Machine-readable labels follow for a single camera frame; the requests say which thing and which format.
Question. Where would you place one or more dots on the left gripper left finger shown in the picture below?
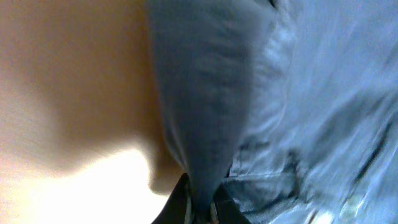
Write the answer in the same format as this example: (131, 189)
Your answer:
(175, 209)

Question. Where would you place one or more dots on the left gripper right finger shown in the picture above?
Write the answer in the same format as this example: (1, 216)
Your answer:
(225, 210)

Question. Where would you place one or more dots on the dark blue denim shorts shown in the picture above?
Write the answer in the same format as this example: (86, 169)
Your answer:
(290, 106)

